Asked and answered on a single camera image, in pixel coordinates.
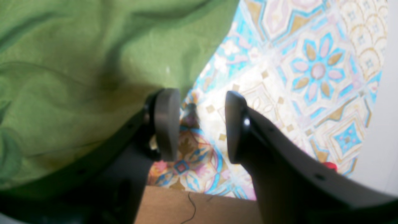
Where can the green t-shirt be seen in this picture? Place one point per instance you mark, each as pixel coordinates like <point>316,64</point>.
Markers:
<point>74,71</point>

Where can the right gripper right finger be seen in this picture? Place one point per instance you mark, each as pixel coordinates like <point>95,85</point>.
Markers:
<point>290,186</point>

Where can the patterned tablecloth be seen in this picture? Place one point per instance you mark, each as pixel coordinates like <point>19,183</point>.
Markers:
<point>312,67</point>

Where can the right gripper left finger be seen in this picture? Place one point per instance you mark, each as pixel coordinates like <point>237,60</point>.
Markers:
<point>106,185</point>

